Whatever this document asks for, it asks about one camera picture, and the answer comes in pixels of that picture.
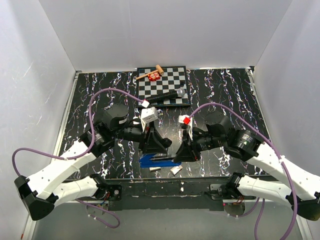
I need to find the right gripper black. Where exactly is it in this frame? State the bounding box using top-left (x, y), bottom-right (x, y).
top-left (173, 128), bottom-right (225, 163)

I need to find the wooden mallet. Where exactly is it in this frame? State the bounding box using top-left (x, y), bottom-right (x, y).
top-left (136, 64), bottom-right (164, 80)

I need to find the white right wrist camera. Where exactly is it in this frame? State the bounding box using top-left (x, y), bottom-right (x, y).
top-left (178, 115), bottom-right (193, 140)

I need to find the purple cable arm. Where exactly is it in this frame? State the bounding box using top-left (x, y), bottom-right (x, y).
top-left (187, 102), bottom-right (298, 240)
top-left (11, 88), bottom-right (151, 229)

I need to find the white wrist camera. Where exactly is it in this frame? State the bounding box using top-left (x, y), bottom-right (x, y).
top-left (178, 115), bottom-right (193, 140)
top-left (140, 106), bottom-right (158, 132)

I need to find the black white chessboard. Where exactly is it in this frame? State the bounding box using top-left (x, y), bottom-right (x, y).
top-left (135, 66), bottom-right (191, 108)

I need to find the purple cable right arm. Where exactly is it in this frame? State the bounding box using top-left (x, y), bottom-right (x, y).
top-left (187, 102), bottom-right (298, 240)

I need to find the red dice block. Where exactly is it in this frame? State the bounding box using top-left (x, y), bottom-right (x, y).
top-left (147, 72), bottom-right (161, 82)

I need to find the white staple box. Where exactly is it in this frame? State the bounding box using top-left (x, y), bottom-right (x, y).
top-left (149, 167), bottom-right (161, 172)

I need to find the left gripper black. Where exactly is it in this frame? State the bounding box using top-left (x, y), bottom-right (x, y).
top-left (113, 120), bottom-right (168, 154)

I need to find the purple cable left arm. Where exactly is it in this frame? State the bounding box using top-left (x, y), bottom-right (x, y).
top-left (11, 88), bottom-right (151, 229)

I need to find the black microphone silver grille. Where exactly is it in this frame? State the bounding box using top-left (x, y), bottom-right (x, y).
top-left (145, 89), bottom-right (186, 104)

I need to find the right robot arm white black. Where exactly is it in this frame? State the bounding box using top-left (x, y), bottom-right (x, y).
top-left (173, 111), bottom-right (320, 221)

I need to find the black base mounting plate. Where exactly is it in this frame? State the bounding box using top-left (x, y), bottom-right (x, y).
top-left (106, 176), bottom-right (228, 211)

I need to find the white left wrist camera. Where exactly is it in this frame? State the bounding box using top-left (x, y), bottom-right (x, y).
top-left (140, 106), bottom-right (158, 132)

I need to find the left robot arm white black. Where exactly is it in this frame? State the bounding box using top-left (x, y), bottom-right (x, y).
top-left (14, 104), bottom-right (172, 221)

